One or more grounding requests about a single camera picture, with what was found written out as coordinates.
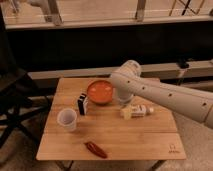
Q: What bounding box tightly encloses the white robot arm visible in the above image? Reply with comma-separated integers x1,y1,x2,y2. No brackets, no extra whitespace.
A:
109,60,213,129

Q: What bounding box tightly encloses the black and white eraser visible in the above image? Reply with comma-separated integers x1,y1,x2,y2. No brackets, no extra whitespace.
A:
77,93,88,115

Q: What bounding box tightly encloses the clear plastic bottle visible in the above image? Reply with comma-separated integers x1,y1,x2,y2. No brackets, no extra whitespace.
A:
131,105,154,117

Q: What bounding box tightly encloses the orange bowl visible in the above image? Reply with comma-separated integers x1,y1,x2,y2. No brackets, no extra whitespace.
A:
87,80,113,105

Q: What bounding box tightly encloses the wooden folding table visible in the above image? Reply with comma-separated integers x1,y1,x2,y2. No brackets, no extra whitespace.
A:
37,78,186,161

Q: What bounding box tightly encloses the red chili pepper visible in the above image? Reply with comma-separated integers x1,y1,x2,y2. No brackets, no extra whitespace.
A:
85,141,108,158

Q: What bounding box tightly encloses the white plastic cup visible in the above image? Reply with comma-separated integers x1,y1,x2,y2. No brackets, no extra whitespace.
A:
57,108,77,132

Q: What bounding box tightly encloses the black office chair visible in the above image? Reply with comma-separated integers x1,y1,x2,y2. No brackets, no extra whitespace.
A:
0,9,51,148

